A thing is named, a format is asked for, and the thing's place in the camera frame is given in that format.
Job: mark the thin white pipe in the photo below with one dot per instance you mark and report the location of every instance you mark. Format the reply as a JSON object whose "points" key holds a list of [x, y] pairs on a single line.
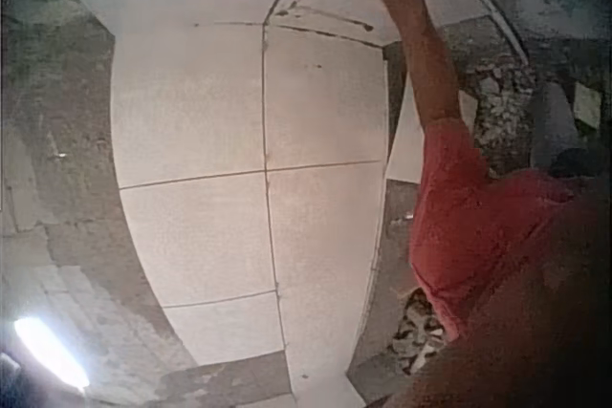
{"points": [[497, 16]]}

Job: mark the small white tile piece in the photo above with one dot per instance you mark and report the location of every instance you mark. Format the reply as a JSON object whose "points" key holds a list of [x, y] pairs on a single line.
{"points": [[469, 109]]}

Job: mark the loose white floor tile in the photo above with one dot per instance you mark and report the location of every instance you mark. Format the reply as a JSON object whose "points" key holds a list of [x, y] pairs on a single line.
{"points": [[405, 140]]}

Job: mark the heap of grey rubble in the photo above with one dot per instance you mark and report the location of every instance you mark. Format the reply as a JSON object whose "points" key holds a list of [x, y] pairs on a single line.
{"points": [[418, 331], [499, 102]]}

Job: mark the laid white floor tiles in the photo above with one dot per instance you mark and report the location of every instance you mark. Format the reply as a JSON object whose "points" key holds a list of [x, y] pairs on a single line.
{"points": [[239, 140]]}

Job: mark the person's legs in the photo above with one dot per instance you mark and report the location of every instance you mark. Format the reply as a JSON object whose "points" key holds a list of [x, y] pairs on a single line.
{"points": [[554, 121]]}

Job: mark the square pale tile piece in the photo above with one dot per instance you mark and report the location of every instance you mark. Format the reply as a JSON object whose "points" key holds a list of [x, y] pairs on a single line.
{"points": [[587, 104]]}

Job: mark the glowing white light tube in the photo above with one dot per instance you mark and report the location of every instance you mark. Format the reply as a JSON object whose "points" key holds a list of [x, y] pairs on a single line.
{"points": [[50, 353]]}

